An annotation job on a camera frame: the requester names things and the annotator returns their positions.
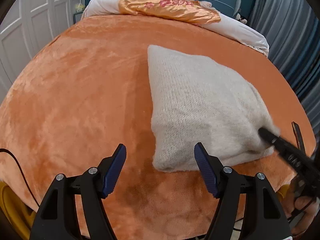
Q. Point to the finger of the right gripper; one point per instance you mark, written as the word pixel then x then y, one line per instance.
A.
pixel 304 166

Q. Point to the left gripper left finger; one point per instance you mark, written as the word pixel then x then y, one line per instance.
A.
pixel 57 214

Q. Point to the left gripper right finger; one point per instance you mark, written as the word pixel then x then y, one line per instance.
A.
pixel 250 200

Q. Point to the cream sweater with black hearts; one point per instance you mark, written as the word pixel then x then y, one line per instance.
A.
pixel 195 99

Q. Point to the operator right hand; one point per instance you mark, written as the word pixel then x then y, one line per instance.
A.
pixel 290 203

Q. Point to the yellow garment of operator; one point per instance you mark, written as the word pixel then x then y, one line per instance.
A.
pixel 19 215

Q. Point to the orange plush bedspread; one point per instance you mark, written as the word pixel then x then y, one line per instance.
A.
pixel 88 91

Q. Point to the grey blue curtain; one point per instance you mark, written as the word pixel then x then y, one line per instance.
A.
pixel 292 31

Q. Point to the white duvet roll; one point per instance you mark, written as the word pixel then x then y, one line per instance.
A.
pixel 227 27

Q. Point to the plush toy on nightstand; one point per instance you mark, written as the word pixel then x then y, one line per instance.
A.
pixel 241 19

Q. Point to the bedside nightstand with items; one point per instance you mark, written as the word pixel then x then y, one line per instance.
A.
pixel 78 11

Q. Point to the orange floral satin pillow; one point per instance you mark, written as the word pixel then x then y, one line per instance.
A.
pixel 189 11

